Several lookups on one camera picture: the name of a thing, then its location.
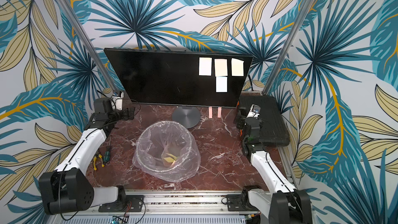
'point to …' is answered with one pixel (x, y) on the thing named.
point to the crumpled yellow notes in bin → (169, 159)
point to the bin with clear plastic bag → (167, 150)
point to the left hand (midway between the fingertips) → (125, 108)
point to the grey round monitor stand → (188, 116)
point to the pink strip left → (210, 112)
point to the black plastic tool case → (274, 131)
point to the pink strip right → (219, 112)
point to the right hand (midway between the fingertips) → (248, 114)
